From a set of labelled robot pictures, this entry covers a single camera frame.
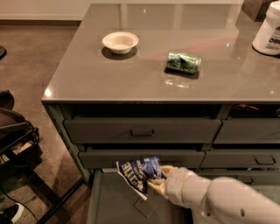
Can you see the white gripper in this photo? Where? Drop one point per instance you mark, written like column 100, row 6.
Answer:
column 178, row 184

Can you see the blue chip bag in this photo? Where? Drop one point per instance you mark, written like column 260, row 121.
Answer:
column 137, row 173

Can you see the grey middle right drawer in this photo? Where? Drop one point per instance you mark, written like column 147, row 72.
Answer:
column 241, row 159

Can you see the grey open bottom drawer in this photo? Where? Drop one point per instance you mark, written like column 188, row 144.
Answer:
column 112, row 202

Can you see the grey middle left drawer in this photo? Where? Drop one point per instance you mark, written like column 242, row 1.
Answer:
column 107, row 158

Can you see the grey top right drawer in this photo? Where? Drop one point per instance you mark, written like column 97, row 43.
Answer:
column 249, row 131

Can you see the grey bottom right drawer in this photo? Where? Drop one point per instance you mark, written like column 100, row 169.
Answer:
column 247, row 177

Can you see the grey counter cabinet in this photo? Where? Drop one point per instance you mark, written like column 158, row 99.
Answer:
column 233, row 81

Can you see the grey top left drawer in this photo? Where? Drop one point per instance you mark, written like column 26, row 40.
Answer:
column 141, row 130

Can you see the grey square tile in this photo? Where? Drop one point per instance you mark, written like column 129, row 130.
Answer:
column 146, row 207

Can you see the green soda can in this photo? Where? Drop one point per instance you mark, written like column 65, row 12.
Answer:
column 183, row 62

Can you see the white paper bowl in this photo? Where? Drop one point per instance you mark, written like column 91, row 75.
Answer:
column 120, row 42

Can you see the black white shoe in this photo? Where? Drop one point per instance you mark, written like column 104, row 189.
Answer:
column 11, row 214

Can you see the white plastic canister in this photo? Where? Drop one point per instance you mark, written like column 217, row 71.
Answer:
column 267, row 40

